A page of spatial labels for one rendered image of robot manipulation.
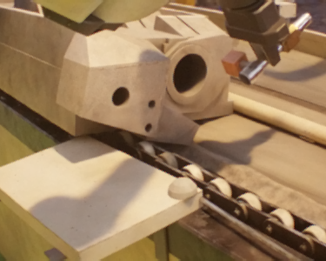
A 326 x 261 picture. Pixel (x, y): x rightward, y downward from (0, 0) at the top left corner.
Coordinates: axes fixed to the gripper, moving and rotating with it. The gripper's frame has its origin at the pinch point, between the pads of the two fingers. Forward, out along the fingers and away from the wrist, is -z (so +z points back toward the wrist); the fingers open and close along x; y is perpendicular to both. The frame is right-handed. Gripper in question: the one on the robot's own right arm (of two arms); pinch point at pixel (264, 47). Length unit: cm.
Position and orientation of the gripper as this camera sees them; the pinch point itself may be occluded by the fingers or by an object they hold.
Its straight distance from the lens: 93.0
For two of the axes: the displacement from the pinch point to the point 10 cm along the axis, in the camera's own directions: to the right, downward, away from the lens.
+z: -3.9, -7.1, -5.8
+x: -6.1, -2.7, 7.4
